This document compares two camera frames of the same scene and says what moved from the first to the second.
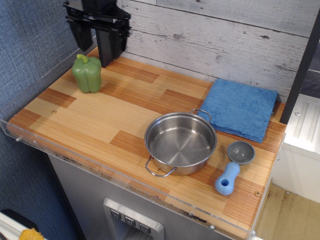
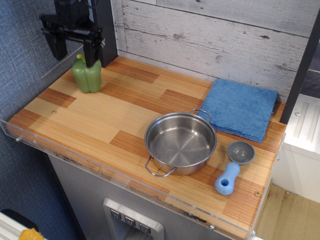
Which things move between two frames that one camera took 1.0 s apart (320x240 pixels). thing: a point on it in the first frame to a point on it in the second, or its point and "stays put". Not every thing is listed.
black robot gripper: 107,14 to 74,20
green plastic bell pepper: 87,71 stays put
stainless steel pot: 185,142 stays put
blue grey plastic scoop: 239,153 stays put
